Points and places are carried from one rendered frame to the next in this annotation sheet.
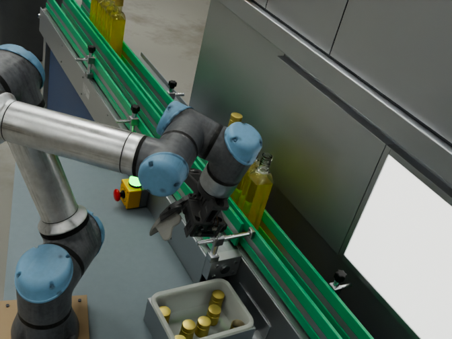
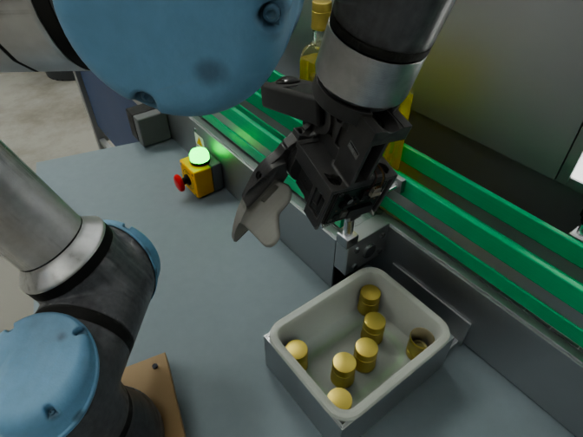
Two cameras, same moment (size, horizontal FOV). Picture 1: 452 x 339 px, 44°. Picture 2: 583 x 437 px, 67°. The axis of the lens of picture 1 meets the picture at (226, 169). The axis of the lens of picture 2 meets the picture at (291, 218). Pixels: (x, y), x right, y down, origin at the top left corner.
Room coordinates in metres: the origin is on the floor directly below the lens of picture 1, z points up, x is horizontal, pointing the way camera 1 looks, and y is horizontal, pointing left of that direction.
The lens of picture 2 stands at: (0.63, 0.07, 1.38)
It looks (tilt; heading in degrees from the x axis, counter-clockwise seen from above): 42 degrees down; 0
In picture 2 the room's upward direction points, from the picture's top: straight up
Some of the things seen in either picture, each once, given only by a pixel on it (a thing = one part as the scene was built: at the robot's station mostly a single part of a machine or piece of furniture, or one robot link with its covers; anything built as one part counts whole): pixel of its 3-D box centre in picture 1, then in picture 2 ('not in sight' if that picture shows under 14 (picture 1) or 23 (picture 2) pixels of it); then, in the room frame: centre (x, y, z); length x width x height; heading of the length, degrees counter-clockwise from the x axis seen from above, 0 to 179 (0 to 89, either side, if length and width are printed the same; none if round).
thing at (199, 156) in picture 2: (136, 179); (199, 155); (1.45, 0.26, 0.84); 0.05 x 0.05 x 0.03
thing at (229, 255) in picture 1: (222, 265); (363, 245); (1.16, -0.06, 0.85); 0.09 x 0.04 x 0.07; 127
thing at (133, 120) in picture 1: (126, 124); not in sight; (1.60, 0.35, 0.94); 0.07 x 0.04 x 0.13; 127
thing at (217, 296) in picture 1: (216, 299); (369, 300); (1.09, -0.07, 0.79); 0.04 x 0.04 x 0.04
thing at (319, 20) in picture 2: (235, 122); (321, 14); (1.43, 0.01, 1.14); 0.04 x 0.04 x 0.04
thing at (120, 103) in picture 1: (107, 85); (131, 46); (1.87, 0.50, 0.92); 1.75 x 0.01 x 0.08; 37
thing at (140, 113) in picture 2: not in sight; (148, 123); (1.67, 0.44, 0.79); 0.08 x 0.08 x 0.08; 37
